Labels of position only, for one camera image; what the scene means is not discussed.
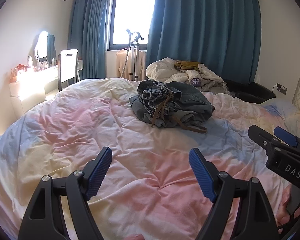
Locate narrow blue curtain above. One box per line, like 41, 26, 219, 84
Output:
67, 0, 118, 80

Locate white chair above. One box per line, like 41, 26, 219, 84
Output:
57, 49, 79, 92

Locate grey-blue denim jeans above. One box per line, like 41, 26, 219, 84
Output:
129, 79, 215, 133

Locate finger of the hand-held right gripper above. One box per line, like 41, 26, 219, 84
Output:
274, 126, 300, 153
248, 124, 282, 153

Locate cream crumpled duvet pile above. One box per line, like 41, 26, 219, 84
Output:
146, 57, 231, 96

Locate garment steamer stand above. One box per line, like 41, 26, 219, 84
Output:
121, 29, 144, 80

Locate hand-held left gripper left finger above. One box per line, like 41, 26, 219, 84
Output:
18, 146, 113, 240

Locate white vanity desk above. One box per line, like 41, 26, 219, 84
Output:
9, 65, 62, 113

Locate wall outlet with charger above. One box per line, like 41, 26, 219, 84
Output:
272, 83, 288, 95

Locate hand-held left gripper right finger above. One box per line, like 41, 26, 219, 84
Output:
189, 147, 282, 240

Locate beige hanging garment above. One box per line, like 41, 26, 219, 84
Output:
116, 49, 147, 80

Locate person's right hand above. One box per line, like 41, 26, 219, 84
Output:
276, 187, 292, 228

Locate brown cloth belt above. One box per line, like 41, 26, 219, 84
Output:
151, 91, 207, 133

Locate wide blue curtain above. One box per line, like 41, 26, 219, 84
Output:
146, 0, 262, 85

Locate bright window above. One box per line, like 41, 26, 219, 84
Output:
109, 0, 157, 52

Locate orange desk ornaments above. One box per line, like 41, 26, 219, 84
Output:
7, 64, 32, 83

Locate mustard yellow cloth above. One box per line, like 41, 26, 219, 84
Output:
174, 60, 201, 73

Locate pastel quilted bed blanket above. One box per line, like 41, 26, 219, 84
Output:
0, 77, 300, 240

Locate wavy vanity mirror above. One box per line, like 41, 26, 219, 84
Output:
35, 31, 56, 63

